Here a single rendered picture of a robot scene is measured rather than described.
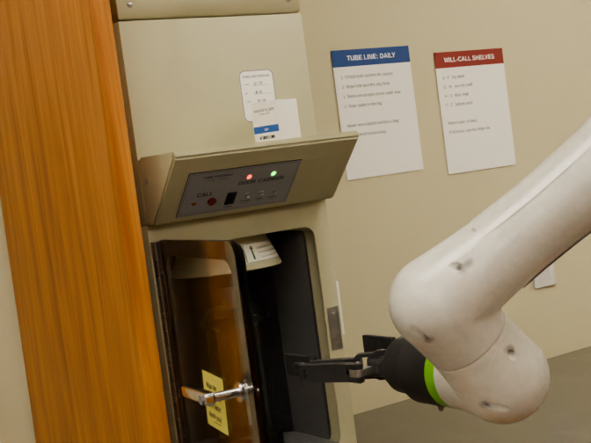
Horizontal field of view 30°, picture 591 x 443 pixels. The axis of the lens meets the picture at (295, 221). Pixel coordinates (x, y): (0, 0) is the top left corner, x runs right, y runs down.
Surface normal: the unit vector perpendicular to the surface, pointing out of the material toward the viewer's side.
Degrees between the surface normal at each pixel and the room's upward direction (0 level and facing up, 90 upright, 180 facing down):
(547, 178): 56
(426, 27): 90
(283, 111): 90
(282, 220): 90
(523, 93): 90
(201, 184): 135
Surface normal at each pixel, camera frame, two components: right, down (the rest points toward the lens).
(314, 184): 0.47, 0.68
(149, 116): 0.54, -0.03
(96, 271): -0.83, 0.14
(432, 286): -0.24, -0.33
